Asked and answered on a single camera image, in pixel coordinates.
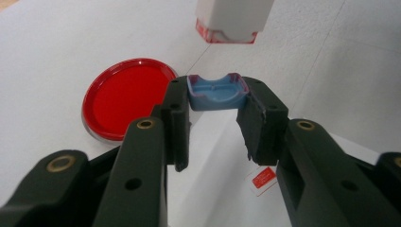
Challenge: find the white paper sheet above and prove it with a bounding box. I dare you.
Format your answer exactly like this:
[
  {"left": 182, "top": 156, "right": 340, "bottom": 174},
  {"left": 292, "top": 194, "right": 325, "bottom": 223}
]
[{"left": 166, "top": 108, "right": 381, "bottom": 227}]

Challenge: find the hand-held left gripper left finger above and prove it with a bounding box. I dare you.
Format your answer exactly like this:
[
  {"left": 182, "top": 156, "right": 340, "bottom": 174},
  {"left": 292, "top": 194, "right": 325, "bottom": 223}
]
[{"left": 93, "top": 75, "right": 192, "bottom": 227}]

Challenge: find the blue and white stamp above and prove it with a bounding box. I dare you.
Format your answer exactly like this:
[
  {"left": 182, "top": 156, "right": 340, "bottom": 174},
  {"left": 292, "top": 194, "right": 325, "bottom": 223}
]
[{"left": 194, "top": 0, "right": 275, "bottom": 44}]

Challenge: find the blue stamp cap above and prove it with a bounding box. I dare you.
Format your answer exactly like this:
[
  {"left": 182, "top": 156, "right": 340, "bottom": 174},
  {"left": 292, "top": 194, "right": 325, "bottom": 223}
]
[{"left": 186, "top": 73, "right": 250, "bottom": 112}]

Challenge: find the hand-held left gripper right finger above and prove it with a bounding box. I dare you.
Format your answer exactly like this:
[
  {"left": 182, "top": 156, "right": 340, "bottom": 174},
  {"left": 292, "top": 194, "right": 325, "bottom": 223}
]
[{"left": 235, "top": 76, "right": 401, "bottom": 227}]

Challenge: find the round red ink pad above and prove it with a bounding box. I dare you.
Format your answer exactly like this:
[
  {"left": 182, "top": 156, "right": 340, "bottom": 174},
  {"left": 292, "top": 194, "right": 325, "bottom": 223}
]
[{"left": 80, "top": 57, "right": 179, "bottom": 143}]

